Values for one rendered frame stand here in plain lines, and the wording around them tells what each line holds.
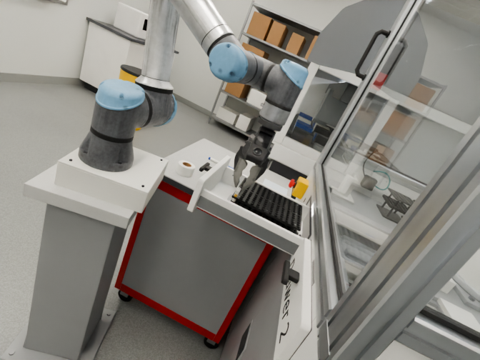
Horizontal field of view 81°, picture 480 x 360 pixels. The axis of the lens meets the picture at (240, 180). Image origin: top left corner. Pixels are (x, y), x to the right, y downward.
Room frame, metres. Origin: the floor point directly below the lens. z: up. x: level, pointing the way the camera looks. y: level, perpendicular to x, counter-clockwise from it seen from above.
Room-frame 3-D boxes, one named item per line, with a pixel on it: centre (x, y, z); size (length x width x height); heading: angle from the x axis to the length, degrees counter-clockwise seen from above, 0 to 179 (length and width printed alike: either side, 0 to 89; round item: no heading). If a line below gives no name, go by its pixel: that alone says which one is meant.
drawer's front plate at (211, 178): (0.84, 0.08, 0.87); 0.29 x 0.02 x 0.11; 175
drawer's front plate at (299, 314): (0.50, -0.21, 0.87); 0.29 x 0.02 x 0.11; 175
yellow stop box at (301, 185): (1.15, -0.25, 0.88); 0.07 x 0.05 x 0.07; 175
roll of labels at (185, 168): (1.04, 0.22, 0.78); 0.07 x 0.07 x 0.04
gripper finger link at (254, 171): (0.77, -0.03, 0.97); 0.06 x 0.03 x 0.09; 175
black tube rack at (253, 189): (0.83, -0.12, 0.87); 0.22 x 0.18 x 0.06; 85
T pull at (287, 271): (0.50, -0.18, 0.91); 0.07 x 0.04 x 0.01; 175
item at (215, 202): (0.82, -0.12, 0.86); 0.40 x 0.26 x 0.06; 85
